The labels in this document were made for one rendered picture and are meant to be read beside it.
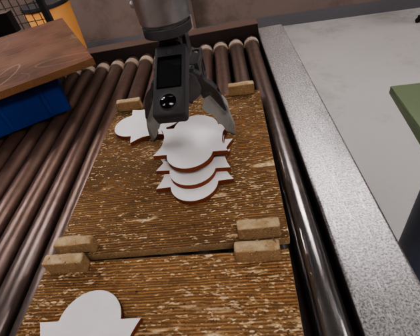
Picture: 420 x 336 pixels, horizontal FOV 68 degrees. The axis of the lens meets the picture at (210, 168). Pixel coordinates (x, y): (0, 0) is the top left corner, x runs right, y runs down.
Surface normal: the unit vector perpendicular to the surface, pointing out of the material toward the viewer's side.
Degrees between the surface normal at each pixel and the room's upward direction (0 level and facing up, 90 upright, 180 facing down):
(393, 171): 0
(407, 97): 4
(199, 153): 0
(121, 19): 90
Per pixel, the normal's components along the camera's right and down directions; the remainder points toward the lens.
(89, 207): -0.17, -0.72
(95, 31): -0.11, 0.69
